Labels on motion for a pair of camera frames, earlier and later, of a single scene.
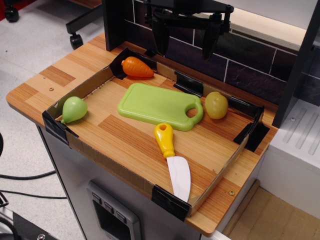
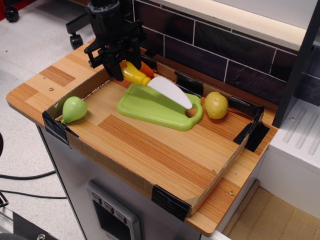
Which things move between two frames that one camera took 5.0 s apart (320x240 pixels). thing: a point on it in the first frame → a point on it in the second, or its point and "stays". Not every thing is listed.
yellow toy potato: x=216 y=105 stays
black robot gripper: x=189 y=12 → x=114 y=32
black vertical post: x=290 y=92 stays
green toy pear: x=74 y=109 stays
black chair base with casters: x=76 y=40 stays
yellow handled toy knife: x=179 y=168 → x=131 y=72
